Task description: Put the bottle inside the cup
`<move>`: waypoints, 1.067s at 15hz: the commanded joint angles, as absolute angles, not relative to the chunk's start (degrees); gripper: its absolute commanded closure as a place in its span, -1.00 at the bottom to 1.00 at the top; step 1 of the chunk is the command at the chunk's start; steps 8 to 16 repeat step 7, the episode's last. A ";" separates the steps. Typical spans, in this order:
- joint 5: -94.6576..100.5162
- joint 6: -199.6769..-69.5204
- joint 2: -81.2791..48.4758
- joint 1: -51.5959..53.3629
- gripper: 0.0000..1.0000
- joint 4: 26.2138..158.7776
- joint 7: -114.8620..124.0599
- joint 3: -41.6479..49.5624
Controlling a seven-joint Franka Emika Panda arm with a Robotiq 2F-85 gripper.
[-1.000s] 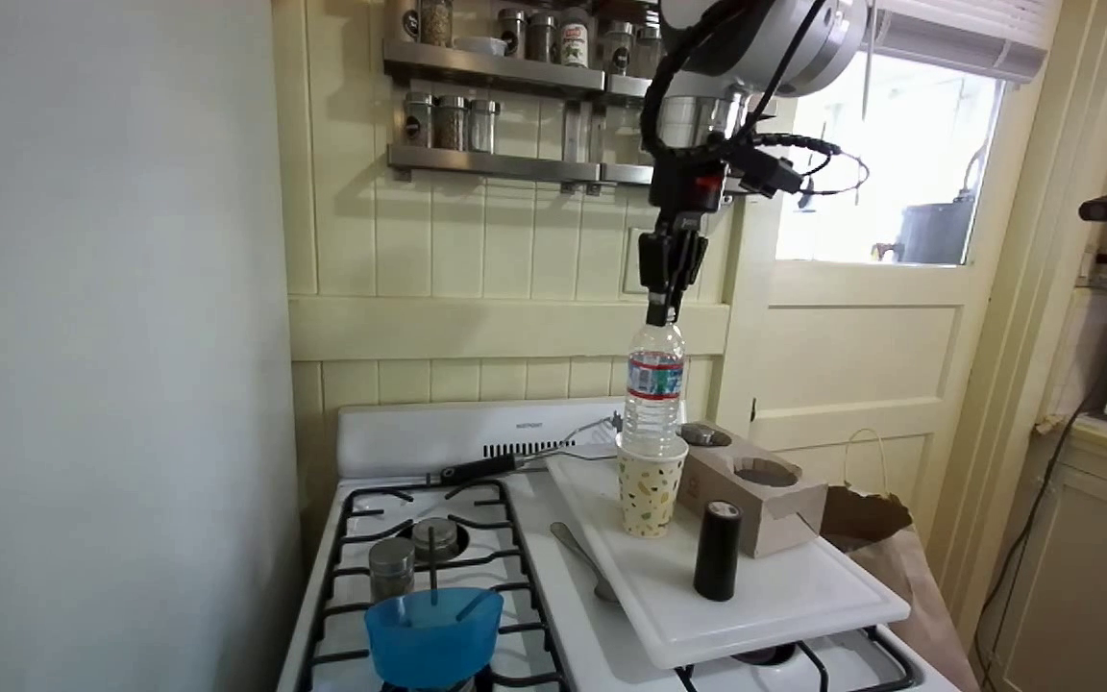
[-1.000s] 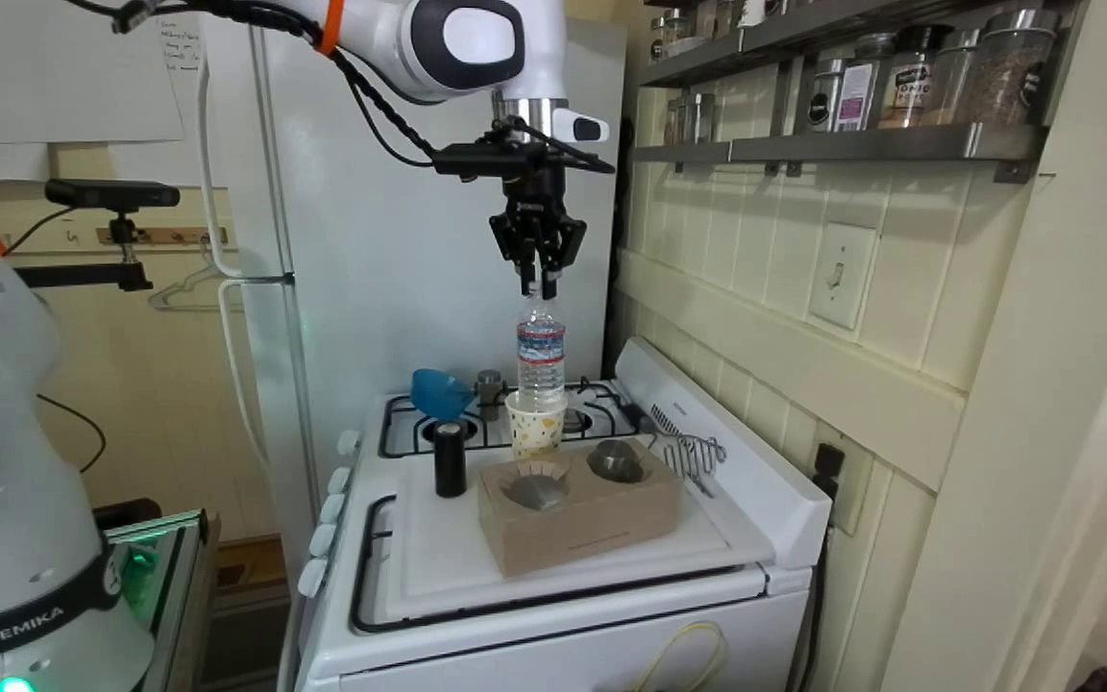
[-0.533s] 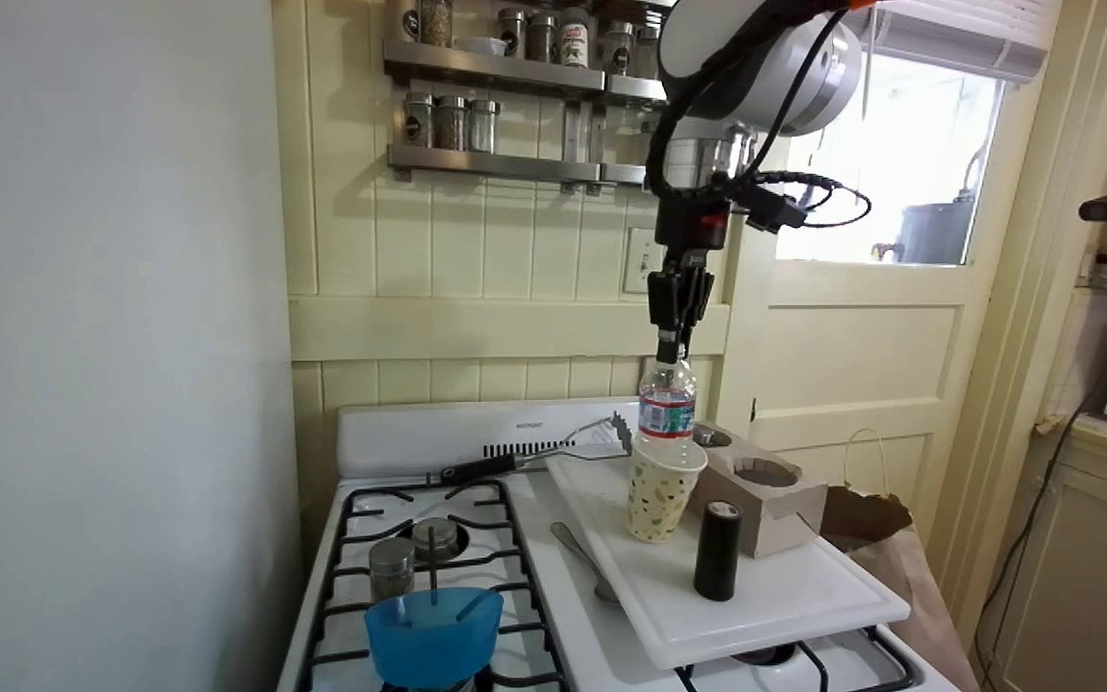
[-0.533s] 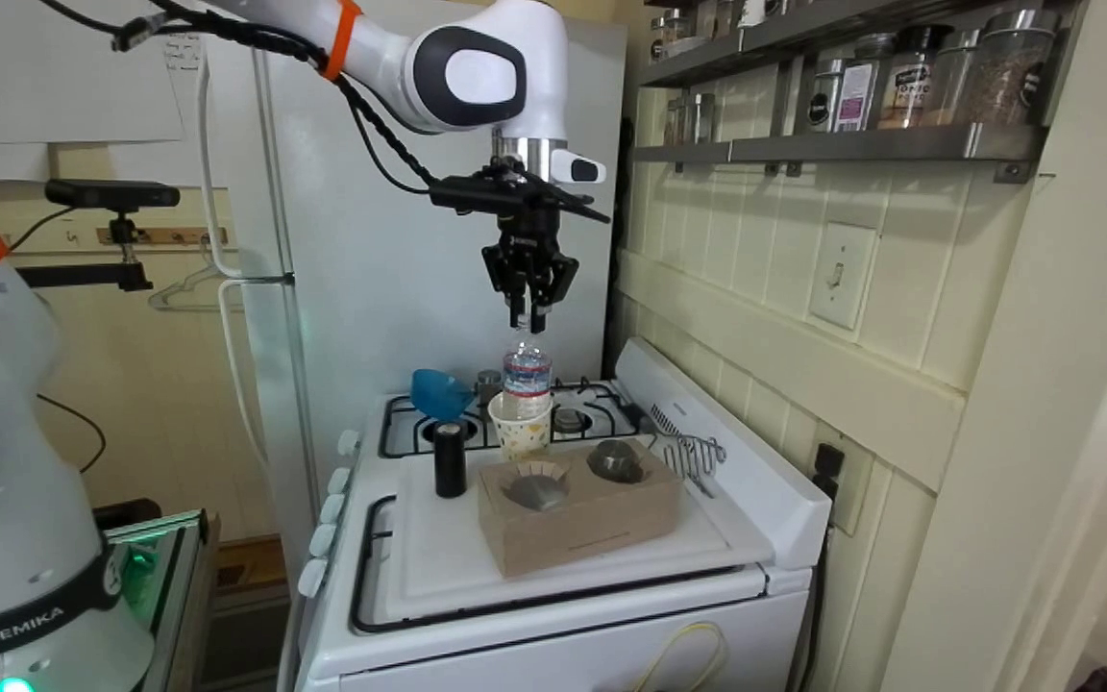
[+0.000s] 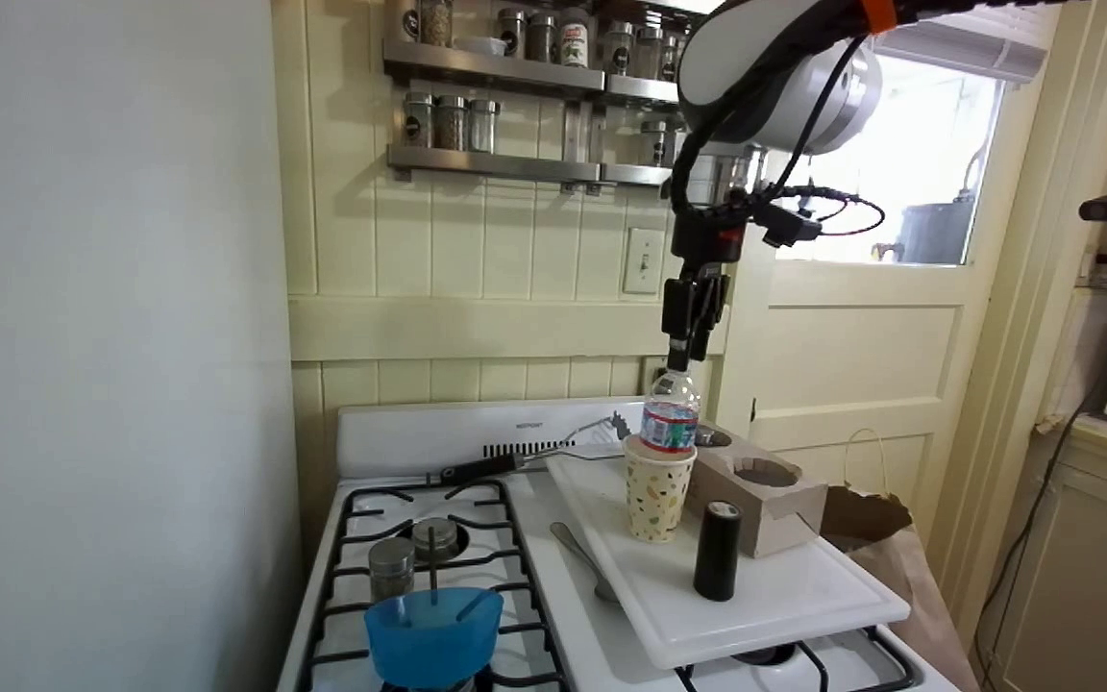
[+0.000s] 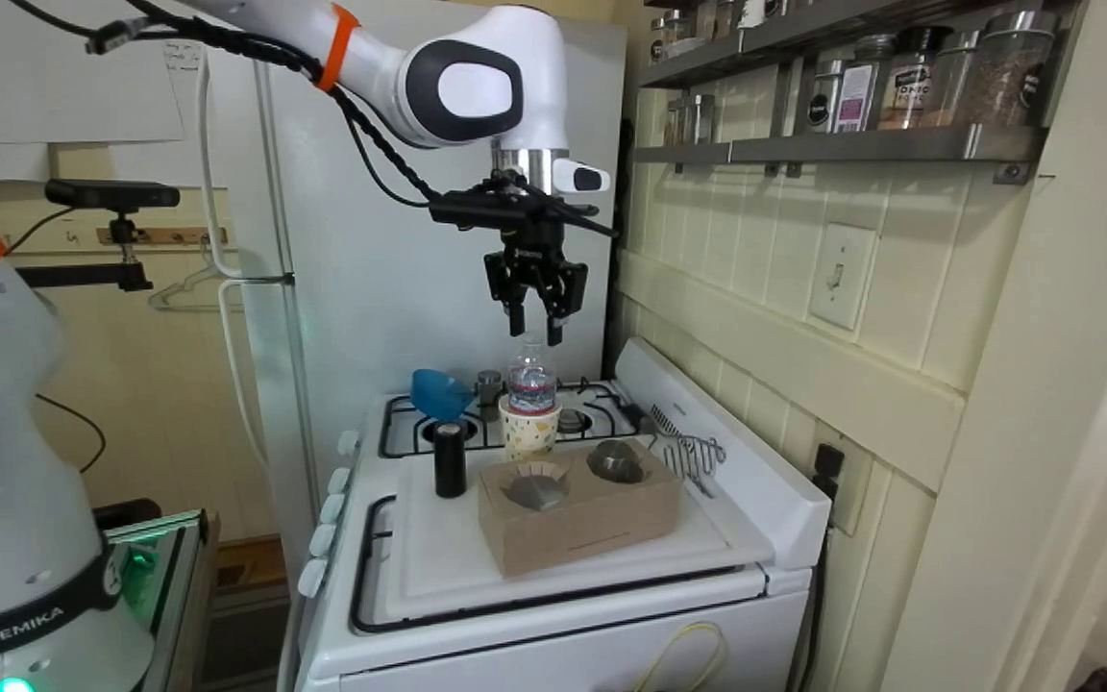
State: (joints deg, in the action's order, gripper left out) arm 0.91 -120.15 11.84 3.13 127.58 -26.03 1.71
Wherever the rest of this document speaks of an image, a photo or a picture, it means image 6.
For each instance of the cream light switch plate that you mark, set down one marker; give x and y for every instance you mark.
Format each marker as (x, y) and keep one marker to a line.
(845, 280)

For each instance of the white gas stove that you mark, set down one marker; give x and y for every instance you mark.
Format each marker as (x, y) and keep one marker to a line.
(555, 627)

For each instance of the dark wall spice rack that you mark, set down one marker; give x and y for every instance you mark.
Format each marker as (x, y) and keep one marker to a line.
(862, 149)

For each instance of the white refrigerator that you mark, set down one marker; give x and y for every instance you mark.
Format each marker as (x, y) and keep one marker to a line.
(325, 283)

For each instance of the beige cutting board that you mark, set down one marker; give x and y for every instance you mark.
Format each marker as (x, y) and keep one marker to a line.
(607, 524)

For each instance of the white stove knob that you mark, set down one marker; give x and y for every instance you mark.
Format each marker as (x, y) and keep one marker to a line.
(348, 444)
(339, 482)
(331, 511)
(315, 580)
(325, 541)

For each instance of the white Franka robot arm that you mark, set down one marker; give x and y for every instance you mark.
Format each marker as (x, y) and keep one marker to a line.
(480, 89)

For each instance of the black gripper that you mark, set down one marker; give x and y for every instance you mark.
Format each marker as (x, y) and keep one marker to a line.
(536, 265)

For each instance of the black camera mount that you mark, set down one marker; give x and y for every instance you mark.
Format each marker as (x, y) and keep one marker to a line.
(94, 274)

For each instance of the purple labelled spice jar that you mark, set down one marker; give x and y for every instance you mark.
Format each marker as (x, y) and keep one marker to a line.
(858, 98)

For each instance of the dark lidded spice jar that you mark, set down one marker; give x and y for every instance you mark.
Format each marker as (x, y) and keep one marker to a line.
(917, 81)

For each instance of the small glass spice jar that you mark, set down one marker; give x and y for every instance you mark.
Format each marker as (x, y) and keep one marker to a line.
(819, 101)
(671, 34)
(692, 117)

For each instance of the black burner grate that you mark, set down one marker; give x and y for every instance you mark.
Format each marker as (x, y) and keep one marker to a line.
(607, 408)
(402, 429)

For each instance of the large glass jar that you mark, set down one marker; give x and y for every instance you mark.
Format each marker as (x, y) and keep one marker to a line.
(1015, 71)

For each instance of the blue plastic bowl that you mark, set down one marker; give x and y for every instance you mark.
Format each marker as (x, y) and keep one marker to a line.
(440, 395)

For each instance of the black stereo camera bar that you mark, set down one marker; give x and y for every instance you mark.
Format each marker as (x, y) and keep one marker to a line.
(112, 195)

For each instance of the black cylinder container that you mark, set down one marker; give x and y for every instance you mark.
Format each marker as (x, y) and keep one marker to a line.
(450, 462)

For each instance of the white cutting board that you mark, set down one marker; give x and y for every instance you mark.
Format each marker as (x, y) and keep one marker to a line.
(440, 550)

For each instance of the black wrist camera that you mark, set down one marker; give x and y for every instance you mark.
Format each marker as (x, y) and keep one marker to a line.
(471, 204)

